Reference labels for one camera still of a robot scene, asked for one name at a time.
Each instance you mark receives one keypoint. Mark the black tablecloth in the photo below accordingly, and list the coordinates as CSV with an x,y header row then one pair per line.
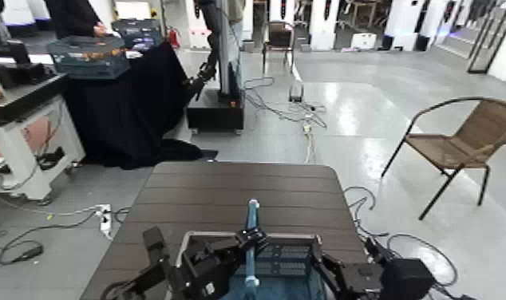
x,y
123,117

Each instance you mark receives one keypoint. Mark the bare person hand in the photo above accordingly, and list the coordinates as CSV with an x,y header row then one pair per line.
x,y
100,30

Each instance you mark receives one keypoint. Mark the white station with dark slot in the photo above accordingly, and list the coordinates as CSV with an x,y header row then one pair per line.
x,y
324,29

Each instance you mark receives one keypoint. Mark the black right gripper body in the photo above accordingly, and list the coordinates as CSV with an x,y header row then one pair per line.
x,y
362,280

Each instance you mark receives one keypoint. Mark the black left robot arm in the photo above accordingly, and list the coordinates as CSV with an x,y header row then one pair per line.
x,y
152,276

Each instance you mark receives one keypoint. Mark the grey staircase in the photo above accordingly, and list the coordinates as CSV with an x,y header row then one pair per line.
x,y
462,39

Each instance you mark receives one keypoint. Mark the brown wicker chair black frame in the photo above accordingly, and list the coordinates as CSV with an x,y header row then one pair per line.
x,y
479,138

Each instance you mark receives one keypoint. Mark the white cart with pink panels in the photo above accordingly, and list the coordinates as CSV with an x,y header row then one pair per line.
x,y
14,176

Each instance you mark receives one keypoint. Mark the white robot lift column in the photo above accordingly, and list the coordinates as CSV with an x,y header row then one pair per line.
x,y
230,50

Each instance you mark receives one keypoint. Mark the black metal frame stand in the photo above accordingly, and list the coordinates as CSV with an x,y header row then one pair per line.
x,y
483,42

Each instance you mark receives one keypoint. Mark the person in jeans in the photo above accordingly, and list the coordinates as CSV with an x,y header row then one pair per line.
x,y
236,25

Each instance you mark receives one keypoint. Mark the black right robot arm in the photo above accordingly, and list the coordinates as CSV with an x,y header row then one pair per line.
x,y
408,278

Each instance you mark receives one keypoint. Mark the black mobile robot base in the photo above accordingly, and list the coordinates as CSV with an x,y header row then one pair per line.
x,y
215,115

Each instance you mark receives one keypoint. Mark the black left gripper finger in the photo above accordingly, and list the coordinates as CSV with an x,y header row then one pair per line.
x,y
260,238
243,241

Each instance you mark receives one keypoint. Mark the small white box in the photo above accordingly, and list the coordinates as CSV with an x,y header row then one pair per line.
x,y
363,41

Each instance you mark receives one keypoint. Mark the black equipment box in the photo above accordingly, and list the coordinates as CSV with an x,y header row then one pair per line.
x,y
22,71

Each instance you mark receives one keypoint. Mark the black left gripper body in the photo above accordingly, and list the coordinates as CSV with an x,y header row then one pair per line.
x,y
209,264

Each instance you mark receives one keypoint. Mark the grey waste bin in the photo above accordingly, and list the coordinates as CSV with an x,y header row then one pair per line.
x,y
249,46

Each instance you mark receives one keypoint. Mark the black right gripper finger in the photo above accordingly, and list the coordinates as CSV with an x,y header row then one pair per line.
x,y
333,276
319,251

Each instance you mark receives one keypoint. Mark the grey floor adapter box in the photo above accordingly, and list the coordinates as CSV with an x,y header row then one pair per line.
x,y
296,92

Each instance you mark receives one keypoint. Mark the blue grey plastic crate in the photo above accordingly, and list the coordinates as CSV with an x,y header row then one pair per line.
x,y
89,63

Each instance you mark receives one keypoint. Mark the red fire extinguisher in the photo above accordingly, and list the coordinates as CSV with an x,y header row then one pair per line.
x,y
173,38

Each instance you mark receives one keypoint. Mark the long white power strip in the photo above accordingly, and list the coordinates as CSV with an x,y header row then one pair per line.
x,y
308,142

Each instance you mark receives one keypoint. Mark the dark metal frame chair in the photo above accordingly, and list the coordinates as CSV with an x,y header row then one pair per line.
x,y
279,38

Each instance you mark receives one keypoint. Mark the dark plastic crate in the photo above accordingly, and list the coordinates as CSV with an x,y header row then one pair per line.
x,y
137,35

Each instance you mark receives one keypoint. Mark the white station with blue glow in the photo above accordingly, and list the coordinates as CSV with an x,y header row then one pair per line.
x,y
404,25

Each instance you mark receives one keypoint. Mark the wooden table with frame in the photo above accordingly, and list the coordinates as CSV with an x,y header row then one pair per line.
x,y
368,8

